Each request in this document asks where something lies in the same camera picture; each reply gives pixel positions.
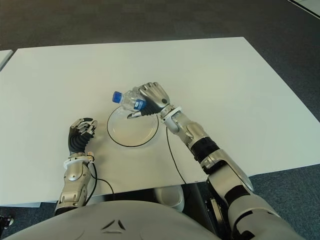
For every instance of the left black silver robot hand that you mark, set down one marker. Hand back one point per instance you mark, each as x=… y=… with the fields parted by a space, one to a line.
x=77 y=140

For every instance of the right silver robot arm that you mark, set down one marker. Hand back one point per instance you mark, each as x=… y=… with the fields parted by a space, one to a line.
x=225 y=175

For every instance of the clear water bottle blue cap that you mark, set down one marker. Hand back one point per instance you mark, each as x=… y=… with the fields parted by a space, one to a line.
x=127 y=100

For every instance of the black wheeled stand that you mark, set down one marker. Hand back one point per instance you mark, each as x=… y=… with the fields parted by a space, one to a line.
x=6 y=221

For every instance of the white plate black rim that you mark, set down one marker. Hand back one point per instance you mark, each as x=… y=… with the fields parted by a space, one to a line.
x=132 y=132

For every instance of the grey robot torso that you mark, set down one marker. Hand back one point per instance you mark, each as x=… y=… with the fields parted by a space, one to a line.
x=112 y=225

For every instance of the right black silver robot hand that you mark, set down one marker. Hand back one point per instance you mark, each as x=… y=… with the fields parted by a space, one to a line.
x=156 y=96

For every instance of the neighbouring white table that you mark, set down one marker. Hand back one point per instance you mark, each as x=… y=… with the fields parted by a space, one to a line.
x=3 y=57

